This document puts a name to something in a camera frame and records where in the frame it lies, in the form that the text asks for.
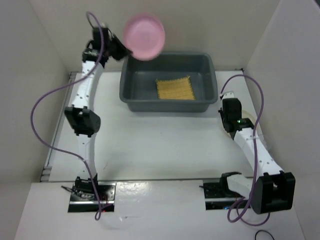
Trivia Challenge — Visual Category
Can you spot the yellow bamboo mat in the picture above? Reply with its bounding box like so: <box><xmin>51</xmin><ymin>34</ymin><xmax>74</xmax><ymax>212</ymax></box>
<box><xmin>156</xmin><ymin>76</ymin><xmax>196</xmax><ymax>101</ymax></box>

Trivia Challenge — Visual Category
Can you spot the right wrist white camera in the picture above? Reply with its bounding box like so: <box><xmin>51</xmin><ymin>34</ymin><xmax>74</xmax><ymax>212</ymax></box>
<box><xmin>219</xmin><ymin>91</ymin><xmax>235</xmax><ymax>101</ymax></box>

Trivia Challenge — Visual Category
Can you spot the black cable loop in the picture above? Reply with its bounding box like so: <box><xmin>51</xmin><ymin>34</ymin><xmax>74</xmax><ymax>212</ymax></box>
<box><xmin>255</xmin><ymin>229</ymin><xmax>275</xmax><ymax>240</ymax></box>

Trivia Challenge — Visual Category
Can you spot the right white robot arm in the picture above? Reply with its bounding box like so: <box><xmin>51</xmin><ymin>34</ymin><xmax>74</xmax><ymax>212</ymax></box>
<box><xmin>218</xmin><ymin>96</ymin><xmax>296</xmax><ymax>214</ymax></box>

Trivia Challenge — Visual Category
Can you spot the grey plastic bin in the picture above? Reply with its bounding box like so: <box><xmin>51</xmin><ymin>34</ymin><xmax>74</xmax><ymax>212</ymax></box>
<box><xmin>119</xmin><ymin>51</ymin><xmax>219</xmax><ymax>113</ymax></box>

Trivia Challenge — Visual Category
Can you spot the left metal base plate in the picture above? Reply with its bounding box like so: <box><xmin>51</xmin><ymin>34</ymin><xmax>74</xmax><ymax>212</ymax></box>
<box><xmin>62</xmin><ymin>181</ymin><xmax>117</xmax><ymax>213</ymax></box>

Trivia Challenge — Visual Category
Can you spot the white bowl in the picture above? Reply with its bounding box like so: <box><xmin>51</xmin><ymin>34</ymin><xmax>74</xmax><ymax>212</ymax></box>
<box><xmin>220</xmin><ymin>110</ymin><xmax>256</xmax><ymax>140</ymax></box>

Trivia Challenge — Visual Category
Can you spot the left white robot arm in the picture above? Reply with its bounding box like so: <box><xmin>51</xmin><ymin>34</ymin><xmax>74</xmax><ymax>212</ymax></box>
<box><xmin>64</xmin><ymin>26</ymin><xmax>131</xmax><ymax>200</ymax></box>

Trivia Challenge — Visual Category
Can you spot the metal base plate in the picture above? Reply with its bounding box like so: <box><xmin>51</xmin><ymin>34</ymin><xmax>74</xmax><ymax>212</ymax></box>
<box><xmin>62</xmin><ymin>181</ymin><xmax>117</xmax><ymax>213</ymax></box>
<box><xmin>199</xmin><ymin>179</ymin><xmax>242</xmax><ymax>211</ymax></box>

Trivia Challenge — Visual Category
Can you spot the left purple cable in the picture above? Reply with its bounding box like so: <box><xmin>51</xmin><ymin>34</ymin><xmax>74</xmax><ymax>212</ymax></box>
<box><xmin>30</xmin><ymin>10</ymin><xmax>111</xmax><ymax>221</ymax></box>

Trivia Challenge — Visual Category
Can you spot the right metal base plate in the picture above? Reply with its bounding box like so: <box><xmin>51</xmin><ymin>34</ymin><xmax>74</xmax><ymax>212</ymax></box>
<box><xmin>199</xmin><ymin>179</ymin><xmax>242</xmax><ymax>211</ymax></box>

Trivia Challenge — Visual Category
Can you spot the aluminium table edge rail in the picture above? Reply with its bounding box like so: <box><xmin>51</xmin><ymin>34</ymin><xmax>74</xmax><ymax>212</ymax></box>
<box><xmin>39</xmin><ymin>71</ymin><xmax>77</xmax><ymax>183</ymax></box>

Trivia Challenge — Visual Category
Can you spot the pink plastic plate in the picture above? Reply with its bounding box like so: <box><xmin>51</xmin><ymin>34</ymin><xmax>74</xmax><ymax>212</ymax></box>
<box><xmin>123</xmin><ymin>13</ymin><xmax>166</xmax><ymax>61</ymax></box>

